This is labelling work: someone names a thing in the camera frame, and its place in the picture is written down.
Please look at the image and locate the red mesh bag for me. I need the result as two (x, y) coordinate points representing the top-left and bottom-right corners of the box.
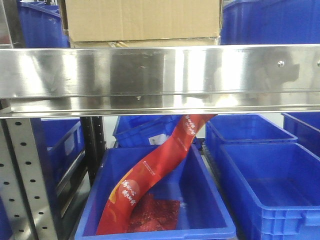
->
(127, 193), (180, 233)

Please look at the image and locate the blue bin front centre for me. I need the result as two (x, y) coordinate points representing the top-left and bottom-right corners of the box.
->
(74, 146), (236, 240)

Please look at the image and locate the blue bin rear centre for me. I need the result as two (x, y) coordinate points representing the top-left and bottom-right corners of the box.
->
(113, 115), (182, 148)

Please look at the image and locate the blue bin front right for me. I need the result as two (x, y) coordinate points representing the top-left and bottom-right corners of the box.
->
(218, 143), (320, 240)

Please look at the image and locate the blue bin upper left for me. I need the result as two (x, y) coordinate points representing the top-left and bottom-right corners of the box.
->
(17, 1), (70, 48)

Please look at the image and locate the blue bin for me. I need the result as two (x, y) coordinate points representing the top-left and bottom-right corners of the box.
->
(220, 0), (320, 45)
(28, 118), (85, 186)
(205, 114), (298, 160)
(113, 115), (182, 148)
(281, 112), (320, 157)
(17, 1), (70, 48)
(218, 143), (320, 240)
(74, 146), (236, 240)

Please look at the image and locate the blue bin left lower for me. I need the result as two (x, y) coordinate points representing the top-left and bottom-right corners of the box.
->
(28, 118), (85, 186)

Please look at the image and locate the perforated steel shelf upright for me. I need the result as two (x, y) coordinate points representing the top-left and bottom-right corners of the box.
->
(0, 118), (65, 240)

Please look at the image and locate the blue bin behind right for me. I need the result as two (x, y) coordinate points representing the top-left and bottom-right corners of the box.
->
(205, 114), (298, 160)

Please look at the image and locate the black perforated rack post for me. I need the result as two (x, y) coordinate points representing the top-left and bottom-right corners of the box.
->
(80, 116), (106, 186)

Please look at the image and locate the blue bin upper right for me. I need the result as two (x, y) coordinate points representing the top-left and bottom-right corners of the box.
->
(220, 0), (320, 45)

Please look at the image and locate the large brown cardboard box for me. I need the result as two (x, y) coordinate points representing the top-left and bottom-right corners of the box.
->
(64, 0), (222, 48)

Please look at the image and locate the blue bin far right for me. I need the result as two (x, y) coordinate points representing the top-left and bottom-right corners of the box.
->
(281, 112), (320, 157)

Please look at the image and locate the crumpled clear packing tape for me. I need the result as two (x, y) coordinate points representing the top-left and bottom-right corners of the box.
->
(107, 41), (129, 48)

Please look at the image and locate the red printed banner strip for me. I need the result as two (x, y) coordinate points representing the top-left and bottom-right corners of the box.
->
(96, 114), (215, 235)

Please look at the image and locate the stainless steel shelf rail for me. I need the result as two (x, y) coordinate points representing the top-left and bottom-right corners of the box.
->
(0, 44), (320, 118)

